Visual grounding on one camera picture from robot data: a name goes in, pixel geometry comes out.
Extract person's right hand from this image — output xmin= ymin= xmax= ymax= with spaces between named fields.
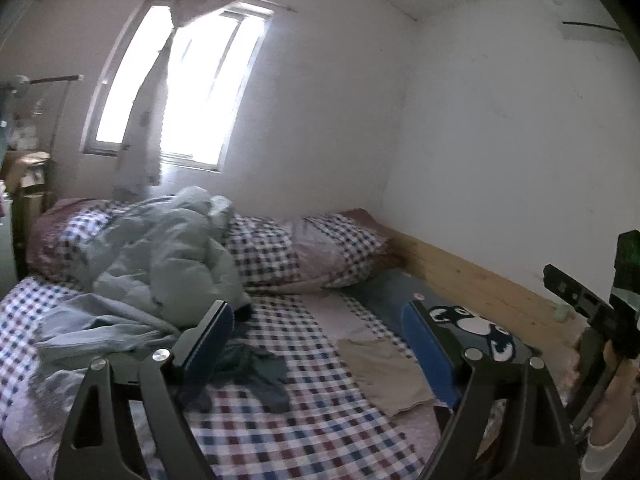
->
xmin=590 ymin=341 xmax=639 ymax=446

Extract stacked cardboard boxes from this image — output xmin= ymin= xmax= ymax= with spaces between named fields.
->
xmin=1 ymin=151 xmax=52 ymax=244

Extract dark teal garment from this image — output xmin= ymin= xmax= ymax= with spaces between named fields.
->
xmin=177 ymin=328 xmax=291 ymax=414

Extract dark teal penguin pillow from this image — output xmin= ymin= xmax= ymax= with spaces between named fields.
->
xmin=344 ymin=269 xmax=540 ymax=363

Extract plaid folded quilt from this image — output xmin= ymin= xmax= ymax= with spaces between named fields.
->
xmin=224 ymin=209 xmax=398 ymax=295

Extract teal plush toy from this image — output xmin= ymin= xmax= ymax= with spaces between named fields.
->
xmin=0 ymin=75 xmax=30 ymax=159

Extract window with curtain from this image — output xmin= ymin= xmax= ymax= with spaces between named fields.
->
xmin=84 ymin=0 xmax=282 ymax=202

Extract tan khaki garment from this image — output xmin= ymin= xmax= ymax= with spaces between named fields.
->
xmin=337 ymin=339 xmax=434 ymax=417

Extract light blue grey garment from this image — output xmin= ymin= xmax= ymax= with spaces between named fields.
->
xmin=29 ymin=294 xmax=180 ymax=405

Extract wooden headboard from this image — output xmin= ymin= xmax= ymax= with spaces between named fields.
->
xmin=384 ymin=228 xmax=586 ymax=351

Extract black clothes rack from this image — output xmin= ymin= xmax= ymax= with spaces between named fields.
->
xmin=30 ymin=74 xmax=84 ymax=200

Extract plaid checkered bed sheet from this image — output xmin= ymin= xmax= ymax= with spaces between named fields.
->
xmin=1 ymin=276 xmax=435 ymax=479

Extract plaid pillow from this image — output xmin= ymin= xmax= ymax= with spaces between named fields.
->
xmin=26 ymin=198 xmax=128 ymax=283

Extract white sleeve forearm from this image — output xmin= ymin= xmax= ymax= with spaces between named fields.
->
xmin=580 ymin=415 xmax=637 ymax=480

